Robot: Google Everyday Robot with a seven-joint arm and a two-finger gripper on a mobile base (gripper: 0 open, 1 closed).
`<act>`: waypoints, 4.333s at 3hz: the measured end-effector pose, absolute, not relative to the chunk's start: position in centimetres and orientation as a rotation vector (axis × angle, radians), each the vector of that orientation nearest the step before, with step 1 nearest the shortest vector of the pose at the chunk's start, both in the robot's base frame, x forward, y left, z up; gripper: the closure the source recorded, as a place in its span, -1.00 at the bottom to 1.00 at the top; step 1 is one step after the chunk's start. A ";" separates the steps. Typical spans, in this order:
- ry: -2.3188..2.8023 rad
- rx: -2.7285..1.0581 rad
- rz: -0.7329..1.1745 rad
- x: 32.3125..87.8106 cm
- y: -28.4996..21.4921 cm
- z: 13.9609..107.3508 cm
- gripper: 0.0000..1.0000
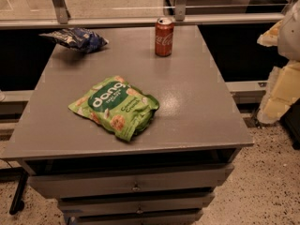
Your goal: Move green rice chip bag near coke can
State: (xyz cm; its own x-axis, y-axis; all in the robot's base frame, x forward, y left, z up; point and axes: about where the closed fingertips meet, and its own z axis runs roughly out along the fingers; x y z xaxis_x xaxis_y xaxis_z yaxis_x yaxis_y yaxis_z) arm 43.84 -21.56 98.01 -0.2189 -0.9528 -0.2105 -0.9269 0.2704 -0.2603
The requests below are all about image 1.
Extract grey drawer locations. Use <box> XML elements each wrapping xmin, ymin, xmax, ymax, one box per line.
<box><xmin>67</xmin><ymin>209</ymin><xmax>203</xmax><ymax>225</ymax></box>
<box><xmin>59</xmin><ymin>192</ymin><xmax>215</xmax><ymax>217</ymax></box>
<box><xmin>29</xmin><ymin>163</ymin><xmax>233</xmax><ymax>198</ymax></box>

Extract grey drawer cabinet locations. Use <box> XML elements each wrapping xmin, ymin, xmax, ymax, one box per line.
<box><xmin>4</xmin><ymin>26</ymin><xmax>252</xmax><ymax>225</ymax></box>

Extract red coke can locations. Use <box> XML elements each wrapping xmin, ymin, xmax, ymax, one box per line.
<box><xmin>155</xmin><ymin>18</ymin><xmax>174</xmax><ymax>57</ymax></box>

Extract top grey drawer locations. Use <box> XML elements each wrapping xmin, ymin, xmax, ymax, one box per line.
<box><xmin>29</xmin><ymin>163</ymin><xmax>233</xmax><ymax>198</ymax></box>

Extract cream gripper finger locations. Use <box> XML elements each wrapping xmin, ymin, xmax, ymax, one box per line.
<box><xmin>257</xmin><ymin>60</ymin><xmax>300</xmax><ymax>124</ymax></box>
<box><xmin>257</xmin><ymin>20</ymin><xmax>282</xmax><ymax>47</ymax></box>

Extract black table leg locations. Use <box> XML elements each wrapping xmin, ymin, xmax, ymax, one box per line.
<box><xmin>9</xmin><ymin>172</ymin><xmax>28</xmax><ymax>216</ymax></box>

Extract bottom grey drawer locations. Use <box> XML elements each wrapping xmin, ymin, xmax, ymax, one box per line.
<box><xmin>67</xmin><ymin>209</ymin><xmax>203</xmax><ymax>225</ymax></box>

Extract grey metal railing frame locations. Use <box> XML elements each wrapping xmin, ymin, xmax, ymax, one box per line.
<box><xmin>0</xmin><ymin>0</ymin><xmax>297</xmax><ymax>29</ymax></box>

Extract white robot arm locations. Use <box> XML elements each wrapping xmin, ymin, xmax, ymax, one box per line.
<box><xmin>257</xmin><ymin>1</ymin><xmax>300</xmax><ymax>124</ymax></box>

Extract blue chip bag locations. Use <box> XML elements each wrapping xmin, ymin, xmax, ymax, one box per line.
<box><xmin>40</xmin><ymin>27</ymin><xmax>109</xmax><ymax>53</ymax></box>

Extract green rice chip bag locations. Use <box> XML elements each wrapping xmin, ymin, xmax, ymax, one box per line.
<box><xmin>68</xmin><ymin>76</ymin><xmax>159</xmax><ymax>142</ymax></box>

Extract middle grey drawer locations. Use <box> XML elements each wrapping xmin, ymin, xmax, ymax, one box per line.
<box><xmin>59</xmin><ymin>192</ymin><xmax>215</xmax><ymax>217</ymax></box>

